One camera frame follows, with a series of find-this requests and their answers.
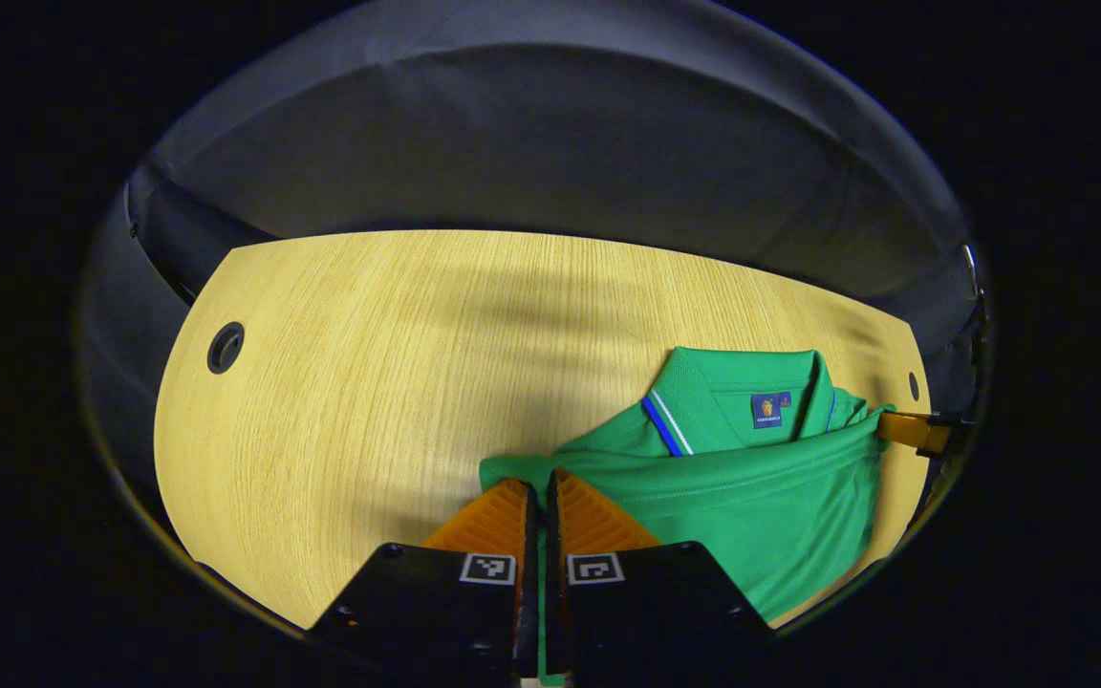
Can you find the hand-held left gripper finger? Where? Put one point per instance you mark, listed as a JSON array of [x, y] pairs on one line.
[[530, 535], [553, 535]]

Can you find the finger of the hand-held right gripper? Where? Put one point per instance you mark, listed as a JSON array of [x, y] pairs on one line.
[[914, 432]]

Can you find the green polo T-shirt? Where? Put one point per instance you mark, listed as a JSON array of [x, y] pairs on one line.
[[751, 506]]

